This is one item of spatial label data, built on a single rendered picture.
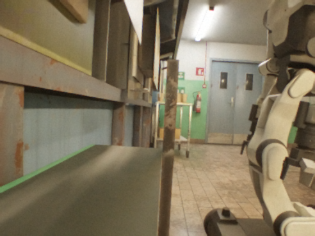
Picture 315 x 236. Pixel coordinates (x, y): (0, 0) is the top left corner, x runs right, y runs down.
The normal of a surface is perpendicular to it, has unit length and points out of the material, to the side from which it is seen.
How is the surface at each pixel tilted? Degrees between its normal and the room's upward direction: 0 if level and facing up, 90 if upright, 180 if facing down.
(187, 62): 90
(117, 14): 90
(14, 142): 90
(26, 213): 0
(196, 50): 90
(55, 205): 0
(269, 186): 115
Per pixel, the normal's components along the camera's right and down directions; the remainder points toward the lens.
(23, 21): 1.00, 0.05
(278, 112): -0.09, 0.47
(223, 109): -0.02, 0.06
